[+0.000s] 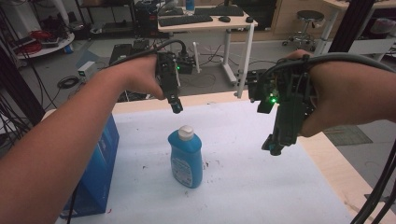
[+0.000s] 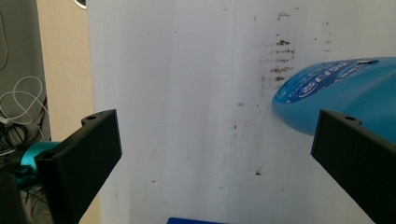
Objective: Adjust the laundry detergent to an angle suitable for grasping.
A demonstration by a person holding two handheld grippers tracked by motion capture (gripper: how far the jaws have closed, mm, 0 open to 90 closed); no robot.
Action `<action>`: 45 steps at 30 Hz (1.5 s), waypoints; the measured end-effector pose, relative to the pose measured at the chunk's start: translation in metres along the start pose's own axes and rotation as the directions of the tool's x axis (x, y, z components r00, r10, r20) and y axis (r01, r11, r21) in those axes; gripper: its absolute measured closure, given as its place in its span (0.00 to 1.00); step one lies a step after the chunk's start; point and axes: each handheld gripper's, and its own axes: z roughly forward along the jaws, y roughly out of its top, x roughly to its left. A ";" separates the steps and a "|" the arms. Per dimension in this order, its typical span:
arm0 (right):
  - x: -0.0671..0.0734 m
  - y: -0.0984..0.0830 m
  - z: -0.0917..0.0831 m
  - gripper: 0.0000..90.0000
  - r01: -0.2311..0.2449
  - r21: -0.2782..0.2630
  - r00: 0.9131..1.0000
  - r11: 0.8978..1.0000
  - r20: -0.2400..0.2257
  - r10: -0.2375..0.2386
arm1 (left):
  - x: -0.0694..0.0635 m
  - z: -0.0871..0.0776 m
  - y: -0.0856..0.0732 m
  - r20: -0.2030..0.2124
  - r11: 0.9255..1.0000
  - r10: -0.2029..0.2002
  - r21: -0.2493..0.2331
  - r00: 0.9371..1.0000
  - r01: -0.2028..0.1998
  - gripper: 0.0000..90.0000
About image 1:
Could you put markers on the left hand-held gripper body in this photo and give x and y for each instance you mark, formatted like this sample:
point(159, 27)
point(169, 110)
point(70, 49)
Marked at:
point(168, 74)

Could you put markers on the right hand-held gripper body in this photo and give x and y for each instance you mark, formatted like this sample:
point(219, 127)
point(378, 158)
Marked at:
point(292, 99)

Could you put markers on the blue bottle with white cap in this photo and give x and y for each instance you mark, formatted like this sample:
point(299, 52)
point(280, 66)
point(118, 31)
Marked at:
point(186, 158)

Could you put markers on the blue cardboard box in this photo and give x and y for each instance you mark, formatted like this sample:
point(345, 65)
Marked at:
point(98, 174)

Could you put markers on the person's left hand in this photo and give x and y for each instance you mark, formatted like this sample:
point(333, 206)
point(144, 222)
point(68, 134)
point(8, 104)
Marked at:
point(140, 76)

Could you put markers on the person's right hand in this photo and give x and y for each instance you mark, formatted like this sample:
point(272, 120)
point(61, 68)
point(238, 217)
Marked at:
point(330, 99)

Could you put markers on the white foam mat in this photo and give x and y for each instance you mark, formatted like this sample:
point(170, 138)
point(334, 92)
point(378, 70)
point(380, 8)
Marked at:
point(249, 174)

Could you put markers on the black flat case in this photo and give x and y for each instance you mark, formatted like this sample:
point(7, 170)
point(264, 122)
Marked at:
point(120, 53)

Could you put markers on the black keyboard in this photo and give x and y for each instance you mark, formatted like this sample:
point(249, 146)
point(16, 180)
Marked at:
point(219, 11)
point(185, 20)

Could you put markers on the black computer tower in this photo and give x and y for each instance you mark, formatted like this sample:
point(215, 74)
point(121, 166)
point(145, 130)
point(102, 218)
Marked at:
point(146, 20)

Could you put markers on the grey floor mat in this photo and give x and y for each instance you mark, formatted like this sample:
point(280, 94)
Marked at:
point(348, 135)

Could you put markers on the white desk with wooden top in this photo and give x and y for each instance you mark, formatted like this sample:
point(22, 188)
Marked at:
point(214, 22)

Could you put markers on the blue can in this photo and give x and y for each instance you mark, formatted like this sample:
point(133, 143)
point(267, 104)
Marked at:
point(190, 4)

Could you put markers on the black round stool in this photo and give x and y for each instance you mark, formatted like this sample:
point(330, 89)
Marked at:
point(306, 25)

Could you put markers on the black computer mouse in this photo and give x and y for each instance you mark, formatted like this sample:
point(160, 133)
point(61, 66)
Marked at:
point(249, 19)
point(224, 19)

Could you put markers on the small white box device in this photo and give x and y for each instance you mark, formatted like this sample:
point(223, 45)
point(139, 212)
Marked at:
point(86, 71)

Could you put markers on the white side table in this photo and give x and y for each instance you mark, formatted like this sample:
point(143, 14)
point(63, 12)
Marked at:
point(358, 45)

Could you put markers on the round white table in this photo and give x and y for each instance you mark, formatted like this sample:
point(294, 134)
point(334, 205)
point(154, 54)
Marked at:
point(49, 46)

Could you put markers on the black frame post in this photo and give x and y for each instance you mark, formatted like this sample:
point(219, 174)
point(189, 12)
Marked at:
point(18, 90)
point(351, 25)

